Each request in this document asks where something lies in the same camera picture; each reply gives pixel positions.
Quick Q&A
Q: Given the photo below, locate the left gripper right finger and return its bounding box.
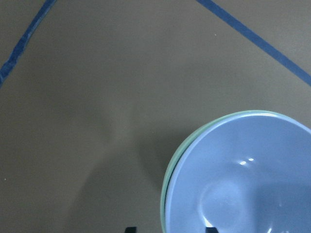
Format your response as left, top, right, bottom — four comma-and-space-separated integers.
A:
205, 227, 218, 233

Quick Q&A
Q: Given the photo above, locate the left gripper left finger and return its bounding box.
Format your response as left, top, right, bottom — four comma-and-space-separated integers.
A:
125, 227, 137, 233

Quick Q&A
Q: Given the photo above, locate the blue bowl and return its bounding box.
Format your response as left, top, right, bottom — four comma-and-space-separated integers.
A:
164, 113, 311, 233

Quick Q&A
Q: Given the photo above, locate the green bowl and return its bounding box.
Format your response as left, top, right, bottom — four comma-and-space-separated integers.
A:
160, 110, 311, 233

